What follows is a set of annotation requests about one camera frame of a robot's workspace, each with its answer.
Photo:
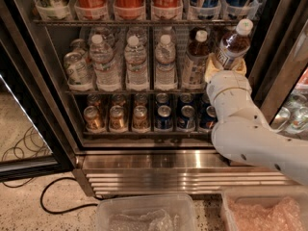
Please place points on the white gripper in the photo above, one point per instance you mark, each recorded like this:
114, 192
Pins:
227, 82

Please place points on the brown tea bottle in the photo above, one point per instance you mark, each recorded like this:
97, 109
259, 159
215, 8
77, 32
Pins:
234, 44
195, 62

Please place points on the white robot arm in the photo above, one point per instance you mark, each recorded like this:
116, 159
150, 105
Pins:
242, 133

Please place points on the right fridge glass door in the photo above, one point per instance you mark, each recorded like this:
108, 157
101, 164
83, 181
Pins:
277, 61

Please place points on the clear water bottle right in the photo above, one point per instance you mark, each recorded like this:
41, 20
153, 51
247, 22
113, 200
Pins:
165, 63

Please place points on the clear water bottle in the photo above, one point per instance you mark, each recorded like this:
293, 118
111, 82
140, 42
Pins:
104, 64
136, 65
165, 63

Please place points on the blue can front middle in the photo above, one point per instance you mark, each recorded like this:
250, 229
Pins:
185, 120

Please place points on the clear water bottle middle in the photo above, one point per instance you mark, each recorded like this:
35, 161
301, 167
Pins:
136, 65

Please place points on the steel fridge base grille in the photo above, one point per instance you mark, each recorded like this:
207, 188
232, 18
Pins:
158, 172

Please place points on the red soda can middle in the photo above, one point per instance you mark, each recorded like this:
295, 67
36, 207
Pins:
129, 9

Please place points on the red soda can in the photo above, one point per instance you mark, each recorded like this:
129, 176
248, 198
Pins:
166, 9
129, 9
91, 9

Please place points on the clear water bottle left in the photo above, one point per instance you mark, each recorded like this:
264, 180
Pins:
104, 64

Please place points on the gold can front middle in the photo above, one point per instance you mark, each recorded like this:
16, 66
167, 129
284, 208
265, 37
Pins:
117, 121

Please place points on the gold can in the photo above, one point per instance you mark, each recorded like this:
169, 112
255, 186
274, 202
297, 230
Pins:
117, 121
140, 119
94, 120

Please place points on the open glass fridge door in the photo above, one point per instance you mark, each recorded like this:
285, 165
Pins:
31, 141

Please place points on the blue can front right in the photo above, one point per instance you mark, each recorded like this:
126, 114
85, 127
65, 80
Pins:
208, 119

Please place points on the blue can front left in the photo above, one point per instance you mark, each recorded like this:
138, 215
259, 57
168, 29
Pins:
163, 119

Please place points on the red soda can right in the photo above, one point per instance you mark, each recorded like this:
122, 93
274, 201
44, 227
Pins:
166, 9

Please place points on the gold can front right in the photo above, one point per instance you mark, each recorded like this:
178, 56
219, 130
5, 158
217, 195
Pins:
140, 119

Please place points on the gold can front left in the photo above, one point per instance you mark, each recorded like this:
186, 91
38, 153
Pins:
94, 120

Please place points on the clear plastic bin right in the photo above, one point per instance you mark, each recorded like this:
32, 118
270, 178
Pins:
266, 196

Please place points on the clear plastic bin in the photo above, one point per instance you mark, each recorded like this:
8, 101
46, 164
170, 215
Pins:
176, 204
266, 196

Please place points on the silver white can front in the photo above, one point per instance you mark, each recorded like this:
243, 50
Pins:
78, 73

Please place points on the silver can behind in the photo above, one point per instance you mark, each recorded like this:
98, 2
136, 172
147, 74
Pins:
80, 46

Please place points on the red soda can left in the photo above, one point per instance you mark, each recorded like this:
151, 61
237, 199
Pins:
91, 9

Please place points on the clear plastic bin left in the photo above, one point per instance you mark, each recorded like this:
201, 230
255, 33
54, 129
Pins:
176, 204

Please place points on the pink bubble wrap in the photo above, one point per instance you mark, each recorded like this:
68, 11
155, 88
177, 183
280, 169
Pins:
283, 216

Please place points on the clear bubble wrap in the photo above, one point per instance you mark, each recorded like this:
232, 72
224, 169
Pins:
159, 220

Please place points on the white green can top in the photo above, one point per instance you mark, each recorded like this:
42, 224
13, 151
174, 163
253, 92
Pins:
53, 9

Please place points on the middle wire shelf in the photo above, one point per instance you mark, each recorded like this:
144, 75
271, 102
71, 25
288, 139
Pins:
73, 92

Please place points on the wire shelf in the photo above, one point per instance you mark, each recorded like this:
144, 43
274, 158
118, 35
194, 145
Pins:
144, 23
73, 92

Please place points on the upper wire shelf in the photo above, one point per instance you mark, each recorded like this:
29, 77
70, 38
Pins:
144, 23

